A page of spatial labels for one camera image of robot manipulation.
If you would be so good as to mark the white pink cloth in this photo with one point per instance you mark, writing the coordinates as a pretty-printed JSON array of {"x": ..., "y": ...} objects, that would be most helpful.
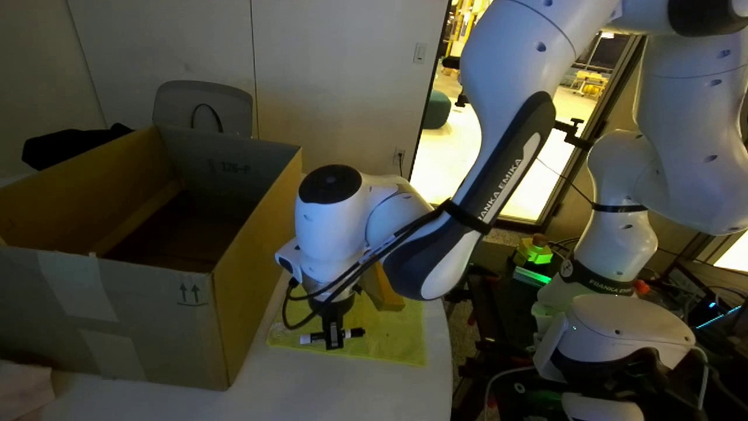
[{"x": 25, "y": 391}]

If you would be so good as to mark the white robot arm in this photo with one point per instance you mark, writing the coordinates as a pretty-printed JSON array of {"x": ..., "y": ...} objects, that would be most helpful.
[{"x": 610, "y": 354}]

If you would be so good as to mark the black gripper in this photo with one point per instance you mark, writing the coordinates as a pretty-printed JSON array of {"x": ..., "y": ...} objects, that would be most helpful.
[{"x": 333, "y": 319}]

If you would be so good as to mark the yellow microfiber towel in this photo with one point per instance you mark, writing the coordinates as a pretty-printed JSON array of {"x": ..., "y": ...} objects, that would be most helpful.
[{"x": 392, "y": 334}]

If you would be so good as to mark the black cloth bag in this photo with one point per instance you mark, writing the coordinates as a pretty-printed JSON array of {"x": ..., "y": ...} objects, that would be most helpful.
[{"x": 59, "y": 146}]

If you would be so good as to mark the green lit device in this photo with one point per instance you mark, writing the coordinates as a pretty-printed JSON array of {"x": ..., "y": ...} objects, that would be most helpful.
[{"x": 533, "y": 262}]

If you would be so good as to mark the open cardboard box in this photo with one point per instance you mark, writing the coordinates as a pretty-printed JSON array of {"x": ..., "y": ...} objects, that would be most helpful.
[{"x": 146, "y": 257}]

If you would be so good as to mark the black white marker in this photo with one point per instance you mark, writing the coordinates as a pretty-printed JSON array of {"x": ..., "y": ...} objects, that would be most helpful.
[{"x": 333, "y": 339}]

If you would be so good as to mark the black equipment cart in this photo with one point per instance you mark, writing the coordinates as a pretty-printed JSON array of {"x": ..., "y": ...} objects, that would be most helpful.
[{"x": 496, "y": 379}]

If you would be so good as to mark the grey chair backrest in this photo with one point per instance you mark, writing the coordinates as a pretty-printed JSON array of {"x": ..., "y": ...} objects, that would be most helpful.
[{"x": 206, "y": 105}]

